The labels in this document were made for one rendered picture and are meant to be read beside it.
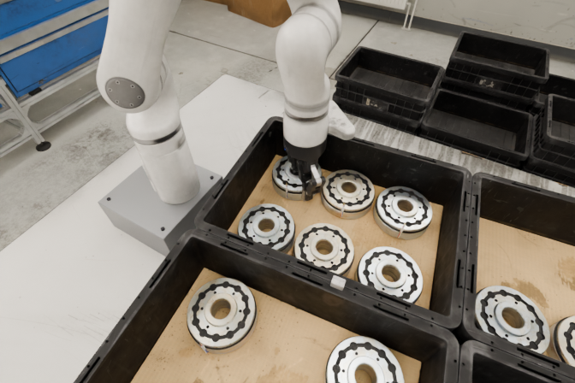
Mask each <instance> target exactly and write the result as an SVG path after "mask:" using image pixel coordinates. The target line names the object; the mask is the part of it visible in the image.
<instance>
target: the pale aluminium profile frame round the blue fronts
mask: <svg viewBox="0 0 575 383"><path fill-rule="evenodd" d="M107 7H109V0H95V1H92V2H90V3H87V4H85V5H82V6H80V7H78V8H76V9H72V10H70V11H68V12H66V13H64V14H61V15H58V16H56V17H54V18H51V19H49V20H47V21H44V22H41V23H39V24H37V25H35V26H33V27H29V28H27V29H25V30H23V31H20V32H17V33H15V34H13V35H10V36H8V37H6V38H3V39H0V55H1V54H2V53H5V52H7V51H9V50H12V49H14V48H16V47H18V46H21V45H23V44H25V43H28V42H30V41H32V40H34V39H36V38H39V37H41V36H44V35H45V34H47V33H50V32H53V31H55V30H57V29H59V28H61V27H65V26H66V25H68V24H70V23H73V22H75V21H77V20H80V19H82V18H84V17H86V16H88V15H91V14H93V13H96V12H98V11H99V10H101V9H105V8H107ZM100 57H101V56H98V57H97V58H95V59H93V60H91V61H89V62H88V63H86V64H84V65H82V66H80V67H78V68H76V69H75V70H73V71H71V72H69V73H67V74H65V75H63V76H62V77H60V78H58V79H56V80H54V81H52V82H50V83H49V84H47V85H45V86H43V87H41V88H39V87H38V88H36V89H34V90H33V91H30V92H28V95H26V96H24V97H23V98H21V99H19V100H17V101H15V99H14V97H13V96H12V95H11V93H10V92H9V90H8V89H7V87H6V86H5V85H6V82H5V81H4V80H3V78H2V76H1V77H0V104H1V105H2V106H3V109H0V123H1V122H3V121H4V122H6V123H8V124H9V125H11V126H12V127H15V128H17V129H19V130H20V131H19V132H18V133H19V134H17V135H16V136H14V137H13V138H11V139H9V140H8V141H6V142H4V143H3V144H0V158H1V157H3V156H5V155H6V154H8V153H10V152H11V151H12V150H14V149H15V148H17V147H19V146H20V145H22V144H24V143H26V142H27V141H28V140H29V139H32V140H33V141H34V142H35V143H37V144H38V145H37V146H36V150H37V151H45V150H48V149H49V148H50V147H51V143H50V142H48V141H44V138H43V137H42V136H41V134H40V133H41V132H43V131H44V130H46V129H47V128H49V127H51V126H53V125H54V124H56V123H57V122H59V121H60V120H62V119H63V118H65V117H66V116H68V115H70V114H72V113H73V112H75V111H76V110H77V109H79V108H81V107H83V106H84V105H86V104H87V103H89V102H91V101H92V100H93V99H95V98H97V97H99V96H100V95H101V93H100V91H99V89H98V87H95V88H94V89H92V90H90V91H89V92H87V93H86V94H84V95H82V96H81V97H79V98H77V99H75V100H74V101H73V102H71V103H69V104H67V105H66V106H64V107H62V108H61V109H59V110H58V111H56V112H54V113H53V114H51V115H49V116H47V117H45V118H44V119H43V120H41V121H37V122H35V121H30V120H29V118H28V117H27V116H28V114H27V113H28V110H29V108H30V106H31V105H33V104H35V103H36V102H38V101H40V100H42V99H43V98H45V97H48V96H49V95H50V94H52V93H54V92H56V91H58V90H60V89H62V88H63V87H64V86H66V85H69V84H70V83H72V82H74V81H76V80H77V79H79V78H81V77H83V76H84V75H86V74H89V73H90V72H91V71H93V70H95V69H96V68H98V64H99V61H100Z"/></svg>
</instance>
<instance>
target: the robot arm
mask: <svg viewBox="0 0 575 383"><path fill-rule="evenodd" d="M180 3H181V0H109V19H108V25H107V30H106V34H105V39H104V46H103V49H102V54H101V57H100V61H99V64H98V70H97V75H96V79H97V85H98V89H99V91H100V93H101V95H102V97H103V98H104V100H105V101H106V102H107V103H108V104H109V105H110V106H111V107H113V108H114V109H117V110H119V111H121V112H123V113H126V125H127V129H128V132H129V134H130V136H131V138H132V140H133V142H134V144H135V147H136V149H137V151H138V152H139V155H140V157H141V164H142V166H143V168H144V170H145V172H146V175H147V177H148V179H149V181H150V182H151V185H152V187H153V189H154V191H155V192H157V195H158V196H159V197H160V199H161V200H162V201H164V202H165V203H169V204H179V203H185V202H187V201H189V200H190V199H192V198H193V197H194V196H195V195H196V194H197V193H198V192H199V188H200V182H199V177H198V174H197V170H196V168H195V165H194V162H193V157H192V154H191V151H190V149H189V145H188V142H187V138H186V135H185V133H184V129H183V126H182V124H181V118H180V111H179V101H178V97H177V93H176V90H175V84H174V81H173V77H172V73H171V71H170V68H169V64H168V61H167V59H166V57H165V55H164V54H163V49H164V45H165V41H166V38H167V35H168V33H169V29H170V27H171V24H172V22H173V20H174V18H175V14H176V12H177V10H178V8H179V6H180ZM287 3H288V5H289V7H290V9H291V12H292V15H291V16H290V17H289V18H288V19H287V20H286V21H285V22H284V23H283V24H282V26H281V28H280V30H279V32H278V34H277V37H276V61H277V65H278V68H279V71H280V75H281V78H282V83H283V84H284V87H285V90H284V116H283V145H284V150H285V151H286V152H287V158H288V161H289V162H291V164H292V165H291V169H292V170H293V175H298V176H299V179H300V181H301V182H302V200H303V201H304V202H305V201H308V200H312V199H313V194H316V193H319V192H320V191H321V190H322V189H323V186H324V184H325V182H326V179H325V177H324V176H322V177H321V176H320V177H319V174H318V172H317V170H318V158H319V157H320V156H321V155H322V154H323V153H324V151H325V149H326V143H327V135H328V133H330V134H333V135H335V136H336V137H338V138H341V139H344V140H349V139H352V138H353V137H354V134H355V127H354V125H353V124H352V122H350V121H349V120H348V118H347V117H346V116H345V114H344V113H343V112H342V111H341V109H340V108H339V107H338V105H337V104H336V103H335V102H334V101H331V100H329V98H330V82H329V77H328V76H327V75H326V73H325V72H324V70H325V65H326V61H327V57H328V56H329V54H330V52H331V51H332V49H334V47H335V46H336V44H337V43H338V41H339V39H340V36H341V30H342V21H341V10H340V6H339V4H338V1H337V0H287ZM303 174H304V175H303ZM308 180H309V182H310V183H308V184H306V181H308Z"/></svg>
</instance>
